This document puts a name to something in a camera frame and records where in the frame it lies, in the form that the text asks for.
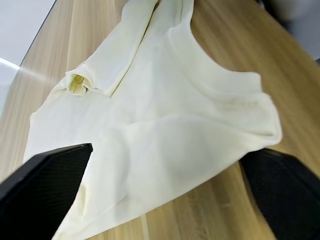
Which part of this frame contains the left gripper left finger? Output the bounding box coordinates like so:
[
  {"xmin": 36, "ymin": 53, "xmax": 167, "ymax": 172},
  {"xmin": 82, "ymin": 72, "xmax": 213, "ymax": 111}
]
[{"xmin": 0, "ymin": 142, "xmax": 94, "ymax": 240}]

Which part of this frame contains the pale yellow T-shirt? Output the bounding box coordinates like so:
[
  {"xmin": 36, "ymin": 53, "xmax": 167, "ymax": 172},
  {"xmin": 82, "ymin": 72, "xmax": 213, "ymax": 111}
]
[{"xmin": 22, "ymin": 0, "xmax": 283, "ymax": 240}]

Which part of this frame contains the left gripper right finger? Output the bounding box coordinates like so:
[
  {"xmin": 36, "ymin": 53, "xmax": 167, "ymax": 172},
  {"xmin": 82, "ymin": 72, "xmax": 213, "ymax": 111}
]
[{"xmin": 239, "ymin": 148, "xmax": 320, "ymax": 240}]

